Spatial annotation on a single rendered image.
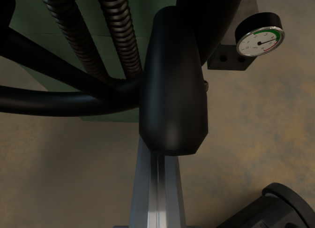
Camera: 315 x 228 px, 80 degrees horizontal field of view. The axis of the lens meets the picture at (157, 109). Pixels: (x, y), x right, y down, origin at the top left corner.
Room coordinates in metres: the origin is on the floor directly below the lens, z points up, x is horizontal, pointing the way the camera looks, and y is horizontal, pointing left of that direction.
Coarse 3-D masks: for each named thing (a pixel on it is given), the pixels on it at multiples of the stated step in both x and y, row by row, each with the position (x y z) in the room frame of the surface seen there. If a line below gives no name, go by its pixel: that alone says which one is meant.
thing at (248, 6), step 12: (252, 0) 0.33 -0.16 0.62; (240, 12) 0.30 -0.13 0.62; (252, 12) 0.30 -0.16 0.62; (228, 36) 0.24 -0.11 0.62; (216, 48) 0.23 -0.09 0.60; (228, 48) 0.23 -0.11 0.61; (216, 60) 0.23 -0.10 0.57; (228, 60) 0.23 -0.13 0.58; (240, 60) 0.23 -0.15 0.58; (252, 60) 0.23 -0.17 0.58
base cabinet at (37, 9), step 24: (24, 0) 0.23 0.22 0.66; (96, 0) 0.24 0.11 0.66; (144, 0) 0.25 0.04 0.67; (168, 0) 0.25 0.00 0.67; (24, 24) 0.23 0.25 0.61; (48, 24) 0.24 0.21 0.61; (96, 24) 0.24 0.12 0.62; (144, 24) 0.25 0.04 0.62; (48, 48) 0.23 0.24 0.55; (144, 48) 0.25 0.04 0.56; (120, 72) 0.24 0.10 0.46; (96, 120) 0.23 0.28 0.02; (120, 120) 0.24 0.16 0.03
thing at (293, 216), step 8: (256, 200) -0.04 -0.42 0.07; (264, 200) -0.03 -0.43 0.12; (272, 200) -0.03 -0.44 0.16; (280, 200) -0.03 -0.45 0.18; (248, 208) -0.07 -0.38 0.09; (256, 208) -0.06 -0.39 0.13; (264, 208) -0.06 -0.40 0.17; (272, 208) -0.05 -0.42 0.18; (280, 208) -0.05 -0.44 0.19; (288, 208) -0.05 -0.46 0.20; (232, 216) -0.10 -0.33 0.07; (240, 216) -0.10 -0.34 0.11; (248, 216) -0.09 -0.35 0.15; (256, 216) -0.08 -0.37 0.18; (264, 216) -0.08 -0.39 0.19; (272, 216) -0.08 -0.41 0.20; (280, 216) -0.07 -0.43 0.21; (288, 216) -0.07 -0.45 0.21; (296, 216) -0.07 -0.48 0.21; (224, 224) -0.13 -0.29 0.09; (232, 224) -0.12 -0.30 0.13; (240, 224) -0.11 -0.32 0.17; (248, 224) -0.11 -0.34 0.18; (256, 224) -0.10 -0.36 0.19; (264, 224) -0.10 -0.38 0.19; (272, 224) -0.10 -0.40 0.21; (280, 224) -0.09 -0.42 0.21; (288, 224) -0.09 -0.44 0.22; (296, 224) -0.09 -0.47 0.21; (304, 224) -0.09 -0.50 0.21
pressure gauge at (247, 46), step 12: (264, 12) 0.22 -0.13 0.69; (240, 24) 0.22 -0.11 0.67; (252, 24) 0.21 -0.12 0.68; (264, 24) 0.20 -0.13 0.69; (276, 24) 0.21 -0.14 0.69; (240, 36) 0.20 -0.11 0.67; (252, 36) 0.20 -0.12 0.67; (264, 36) 0.20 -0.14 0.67; (276, 36) 0.20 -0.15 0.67; (240, 48) 0.20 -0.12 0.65; (252, 48) 0.20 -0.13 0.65; (264, 48) 0.20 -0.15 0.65
